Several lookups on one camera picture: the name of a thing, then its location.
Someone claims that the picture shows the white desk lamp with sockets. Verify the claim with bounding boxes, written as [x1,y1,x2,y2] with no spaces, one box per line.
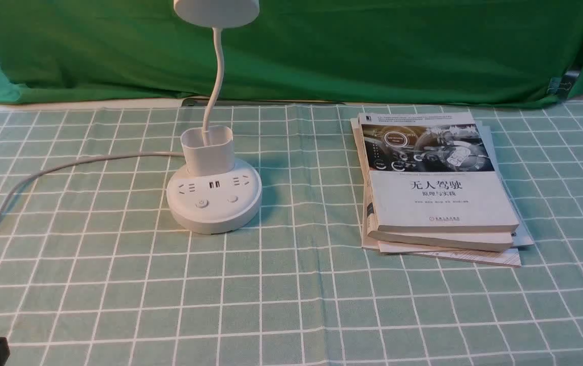
[166,1,262,235]

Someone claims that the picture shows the white top book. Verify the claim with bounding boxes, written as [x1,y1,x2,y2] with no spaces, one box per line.
[358,112,520,234]

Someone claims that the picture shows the green backdrop cloth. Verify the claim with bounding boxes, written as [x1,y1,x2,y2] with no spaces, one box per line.
[0,1,583,107]

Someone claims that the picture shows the green checkered tablecloth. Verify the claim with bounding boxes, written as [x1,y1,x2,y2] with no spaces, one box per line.
[0,103,583,365]

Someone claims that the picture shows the bottom book in stack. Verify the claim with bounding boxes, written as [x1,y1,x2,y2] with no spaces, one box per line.
[350,118,534,268]

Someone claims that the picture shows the grey lamp power cable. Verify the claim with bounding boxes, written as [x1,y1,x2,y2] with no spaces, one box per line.
[0,151,185,249]

